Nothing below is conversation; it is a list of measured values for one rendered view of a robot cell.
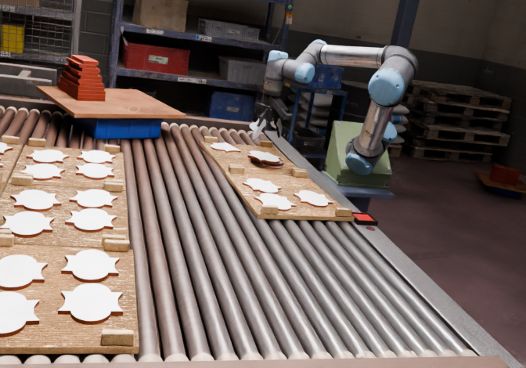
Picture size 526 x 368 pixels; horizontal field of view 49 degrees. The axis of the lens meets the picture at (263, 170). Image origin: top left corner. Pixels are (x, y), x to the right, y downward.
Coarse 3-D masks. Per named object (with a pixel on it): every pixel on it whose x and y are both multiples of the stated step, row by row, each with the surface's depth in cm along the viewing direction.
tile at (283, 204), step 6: (258, 198) 195; (264, 198) 196; (270, 198) 197; (276, 198) 198; (282, 198) 199; (264, 204) 190; (270, 204) 191; (276, 204) 192; (282, 204) 193; (288, 204) 194; (294, 204) 195; (282, 210) 190; (288, 210) 191
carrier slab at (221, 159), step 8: (200, 144) 257; (208, 144) 255; (232, 144) 262; (208, 152) 244; (216, 152) 245; (224, 152) 247; (232, 152) 249; (248, 152) 253; (264, 152) 258; (272, 152) 260; (216, 160) 234; (224, 160) 235; (232, 160) 237; (240, 160) 239; (248, 160) 241; (288, 160) 252; (224, 168) 224; (248, 168) 229; (256, 168) 231; (264, 168) 233; (272, 168) 235; (288, 168) 239
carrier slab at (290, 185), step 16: (240, 176) 218; (256, 176) 221; (272, 176) 225; (288, 176) 228; (240, 192) 202; (256, 192) 204; (288, 192) 210; (320, 192) 216; (256, 208) 188; (304, 208) 196; (320, 208) 198
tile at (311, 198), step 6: (300, 192) 209; (306, 192) 210; (312, 192) 212; (300, 198) 204; (306, 198) 204; (312, 198) 205; (318, 198) 206; (324, 198) 207; (312, 204) 200; (318, 204) 199; (324, 204) 200
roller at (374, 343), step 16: (224, 128) 293; (288, 224) 186; (304, 240) 174; (304, 256) 168; (320, 272) 157; (336, 288) 148; (352, 304) 141; (352, 320) 136; (368, 336) 129; (384, 352) 123
